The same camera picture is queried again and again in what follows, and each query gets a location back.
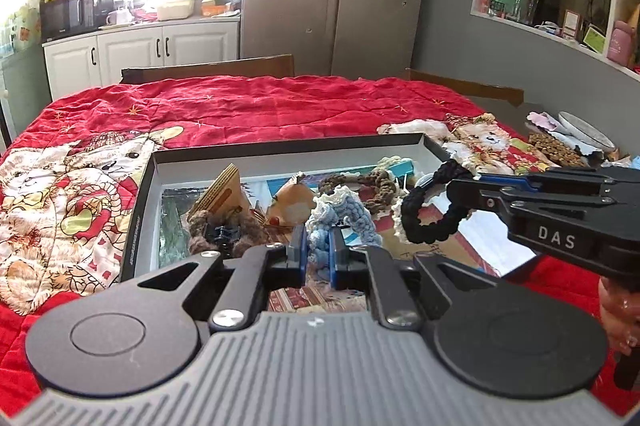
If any white kitchen cabinet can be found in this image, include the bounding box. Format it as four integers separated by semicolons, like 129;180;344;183
42;16;242;102

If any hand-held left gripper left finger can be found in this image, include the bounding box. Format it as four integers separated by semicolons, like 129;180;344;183
137;225;308;333

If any black microwave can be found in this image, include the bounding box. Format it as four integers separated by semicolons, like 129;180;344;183
40;0;96;41

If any cream plastic container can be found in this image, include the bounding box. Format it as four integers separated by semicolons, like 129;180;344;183
157;0;196;21

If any brown fuzzy hair claw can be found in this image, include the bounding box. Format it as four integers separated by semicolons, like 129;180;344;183
187;206;268;257

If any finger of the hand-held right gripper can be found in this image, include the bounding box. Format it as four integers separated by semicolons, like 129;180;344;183
472;167;640;190
446;179;618;219

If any glass pitcher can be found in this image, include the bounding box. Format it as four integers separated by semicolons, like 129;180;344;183
510;0;541;24

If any black scrunchie with cream trim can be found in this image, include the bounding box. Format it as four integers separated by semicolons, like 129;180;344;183
392;160;483;247

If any wooden chair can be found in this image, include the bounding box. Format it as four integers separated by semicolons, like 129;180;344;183
404;67;526;107
120;54;295;84

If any pink cloth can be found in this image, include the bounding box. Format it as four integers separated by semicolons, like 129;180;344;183
527;110;556;132

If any black cardboard box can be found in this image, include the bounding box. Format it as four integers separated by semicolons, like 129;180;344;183
119;132;546;314

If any small picture frame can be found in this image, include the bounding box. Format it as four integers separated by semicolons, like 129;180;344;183
561;9;582;40

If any triangular snack packet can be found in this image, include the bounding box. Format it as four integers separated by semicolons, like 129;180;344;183
187;163;256;227
265;173;316;227

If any brown patterned mat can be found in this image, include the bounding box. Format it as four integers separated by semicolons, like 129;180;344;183
527;132;586;167

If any small green box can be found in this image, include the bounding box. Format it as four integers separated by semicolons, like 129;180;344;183
582;25;607;53

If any white plate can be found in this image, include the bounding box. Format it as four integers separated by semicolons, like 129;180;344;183
557;110;617;152

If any pink jar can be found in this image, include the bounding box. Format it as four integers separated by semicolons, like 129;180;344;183
606;20;633;66

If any person's right hand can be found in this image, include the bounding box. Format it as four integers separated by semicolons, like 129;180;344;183
597;279;640;357

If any blue scrunchie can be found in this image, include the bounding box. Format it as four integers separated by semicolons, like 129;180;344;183
305;186;376;279

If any brown scrunchie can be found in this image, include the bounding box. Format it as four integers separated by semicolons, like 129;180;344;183
317;169;398;212

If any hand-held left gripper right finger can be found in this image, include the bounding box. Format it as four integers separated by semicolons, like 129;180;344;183
327;229;505;332

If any red printed blanket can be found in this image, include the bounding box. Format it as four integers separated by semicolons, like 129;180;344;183
0;74;640;417

